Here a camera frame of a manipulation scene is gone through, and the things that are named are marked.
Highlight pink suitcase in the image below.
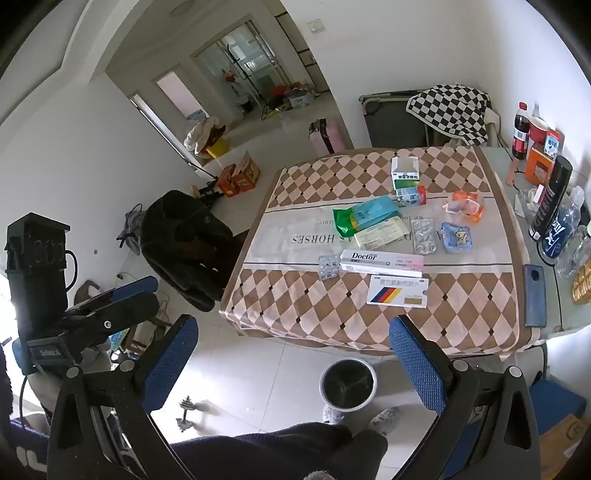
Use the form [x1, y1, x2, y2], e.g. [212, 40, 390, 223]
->
[308, 117, 346, 155]

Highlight grey folding bed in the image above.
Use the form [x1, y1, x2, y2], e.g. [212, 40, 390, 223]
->
[359, 91, 502, 151]

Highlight red paper cup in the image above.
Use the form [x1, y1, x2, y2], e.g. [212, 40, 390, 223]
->
[527, 116, 550, 148]

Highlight person's right grey slipper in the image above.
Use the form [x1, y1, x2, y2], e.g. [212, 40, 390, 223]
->
[369, 407, 402, 435]

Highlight brown cardboard box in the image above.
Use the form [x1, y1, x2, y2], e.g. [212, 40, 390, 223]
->
[538, 413, 589, 480]

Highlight white plastic bags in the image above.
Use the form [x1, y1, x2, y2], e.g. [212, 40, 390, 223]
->
[184, 117, 227, 155]

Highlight water bottle with blue label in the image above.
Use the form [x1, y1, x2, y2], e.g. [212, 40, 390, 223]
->
[541, 186, 586, 258]

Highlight person's leg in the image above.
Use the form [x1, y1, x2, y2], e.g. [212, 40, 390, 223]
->
[171, 422, 354, 480]
[351, 430, 389, 480]

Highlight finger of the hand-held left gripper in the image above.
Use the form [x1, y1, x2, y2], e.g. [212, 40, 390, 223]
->
[67, 276, 158, 319]
[65, 293, 161, 356]

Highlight clear plastic bottle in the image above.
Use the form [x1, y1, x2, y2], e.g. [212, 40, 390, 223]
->
[556, 222, 591, 278]

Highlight orange cardboard box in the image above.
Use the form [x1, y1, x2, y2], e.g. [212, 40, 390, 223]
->
[217, 164, 241, 198]
[231, 151, 260, 191]

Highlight white green medicine box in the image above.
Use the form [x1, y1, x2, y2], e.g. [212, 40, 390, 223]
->
[390, 156, 420, 191]

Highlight black coat rack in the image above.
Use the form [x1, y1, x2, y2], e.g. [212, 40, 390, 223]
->
[219, 39, 278, 121]

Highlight blue smartphone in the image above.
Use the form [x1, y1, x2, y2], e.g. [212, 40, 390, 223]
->
[523, 265, 548, 328]

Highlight small metal dumbbell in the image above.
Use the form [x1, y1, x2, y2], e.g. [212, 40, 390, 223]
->
[175, 396, 208, 432]

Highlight blue stool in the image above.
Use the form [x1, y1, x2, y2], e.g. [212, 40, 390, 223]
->
[529, 381, 587, 432]

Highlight grey cloth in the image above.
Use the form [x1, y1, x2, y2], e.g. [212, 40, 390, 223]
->
[117, 203, 148, 254]

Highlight small silver blister pack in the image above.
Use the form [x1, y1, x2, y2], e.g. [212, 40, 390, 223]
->
[318, 254, 341, 281]

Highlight yellow bin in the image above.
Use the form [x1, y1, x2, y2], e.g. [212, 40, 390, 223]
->
[203, 137, 230, 160]

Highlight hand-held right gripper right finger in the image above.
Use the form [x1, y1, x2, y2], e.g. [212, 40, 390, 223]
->
[389, 315, 541, 480]

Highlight person's left leg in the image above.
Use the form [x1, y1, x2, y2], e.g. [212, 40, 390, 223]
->
[171, 422, 354, 480]

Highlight large silver blister pack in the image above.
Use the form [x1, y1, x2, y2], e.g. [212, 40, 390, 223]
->
[410, 218, 438, 256]

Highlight cola bottle with red label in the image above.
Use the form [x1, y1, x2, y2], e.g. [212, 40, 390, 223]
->
[512, 102, 531, 161]

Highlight black spray can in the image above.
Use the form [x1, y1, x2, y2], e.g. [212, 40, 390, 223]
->
[529, 155, 573, 241]

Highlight long white pink box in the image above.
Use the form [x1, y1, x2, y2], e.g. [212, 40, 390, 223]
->
[339, 249, 424, 273]

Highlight orange plastic wrapper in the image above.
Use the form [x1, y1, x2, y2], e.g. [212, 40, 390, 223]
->
[444, 191, 485, 223]

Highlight pale yellow flat packet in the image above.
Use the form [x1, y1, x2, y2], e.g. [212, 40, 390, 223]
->
[355, 218, 409, 251]

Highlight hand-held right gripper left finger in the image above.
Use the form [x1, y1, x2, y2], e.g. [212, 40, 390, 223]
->
[48, 314, 199, 480]

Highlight black jacket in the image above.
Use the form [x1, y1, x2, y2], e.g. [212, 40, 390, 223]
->
[141, 189, 250, 312]

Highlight white trash bin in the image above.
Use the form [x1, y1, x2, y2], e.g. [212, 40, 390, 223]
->
[320, 357, 377, 411]

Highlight person's right leg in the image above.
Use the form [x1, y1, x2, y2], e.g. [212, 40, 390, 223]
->
[351, 430, 389, 480]

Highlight blue cartoon print packet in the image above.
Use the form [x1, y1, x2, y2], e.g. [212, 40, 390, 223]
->
[440, 222, 474, 253]

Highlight black white checkered blanket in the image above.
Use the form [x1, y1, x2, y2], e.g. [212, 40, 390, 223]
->
[406, 84, 492, 146]

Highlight blue white milk carton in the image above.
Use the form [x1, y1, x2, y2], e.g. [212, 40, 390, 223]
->
[544, 130, 563, 160]

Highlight white box with colour stripes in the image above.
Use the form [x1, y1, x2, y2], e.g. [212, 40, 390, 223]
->
[366, 275, 429, 308]

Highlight teal green plastic package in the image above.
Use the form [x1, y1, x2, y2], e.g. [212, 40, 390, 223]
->
[333, 196, 402, 237]

